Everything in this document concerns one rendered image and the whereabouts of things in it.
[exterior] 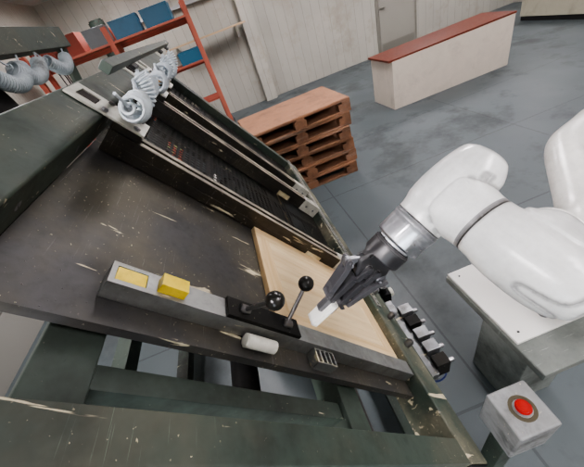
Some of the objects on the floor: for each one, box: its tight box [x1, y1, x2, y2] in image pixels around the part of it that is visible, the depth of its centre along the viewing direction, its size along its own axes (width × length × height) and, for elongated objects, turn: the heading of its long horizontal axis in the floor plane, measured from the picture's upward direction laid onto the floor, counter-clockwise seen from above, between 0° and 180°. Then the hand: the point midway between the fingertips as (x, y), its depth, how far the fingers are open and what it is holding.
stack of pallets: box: [237, 86, 358, 189], centre depth 380 cm, size 130×89×92 cm
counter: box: [368, 10, 517, 109], centre depth 494 cm, size 70×219×76 cm, turn 124°
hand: (323, 310), depth 60 cm, fingers closed
